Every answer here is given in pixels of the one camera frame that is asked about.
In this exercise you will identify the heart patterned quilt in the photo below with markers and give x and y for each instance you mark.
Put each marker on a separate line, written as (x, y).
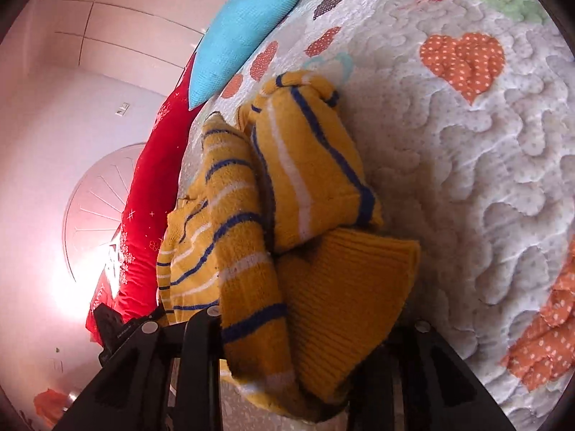
(449, 166)

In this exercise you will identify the orange object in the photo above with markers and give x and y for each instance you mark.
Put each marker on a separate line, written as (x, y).
(49, 406)

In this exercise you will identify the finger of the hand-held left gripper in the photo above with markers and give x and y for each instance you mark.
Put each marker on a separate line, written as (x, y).
(117, 330)

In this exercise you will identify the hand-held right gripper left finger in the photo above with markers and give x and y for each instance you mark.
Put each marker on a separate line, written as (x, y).
(202, 368)

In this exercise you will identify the white glossy wardrobe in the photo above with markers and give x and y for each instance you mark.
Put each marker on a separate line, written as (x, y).
(134, 22)

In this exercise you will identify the white wall socket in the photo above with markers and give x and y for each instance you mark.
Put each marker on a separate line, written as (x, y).
(122, 109)

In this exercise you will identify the red patterned duvet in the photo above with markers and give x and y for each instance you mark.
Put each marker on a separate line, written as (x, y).
(148, 197)

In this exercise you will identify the turquoise pillow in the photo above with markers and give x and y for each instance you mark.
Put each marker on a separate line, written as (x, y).
(242, 31)

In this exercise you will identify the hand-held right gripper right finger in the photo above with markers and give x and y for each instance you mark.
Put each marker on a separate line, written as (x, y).
(404, 390)

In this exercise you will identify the yellow striped knit sweater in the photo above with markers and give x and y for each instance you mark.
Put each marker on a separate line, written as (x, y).
(314, 179)

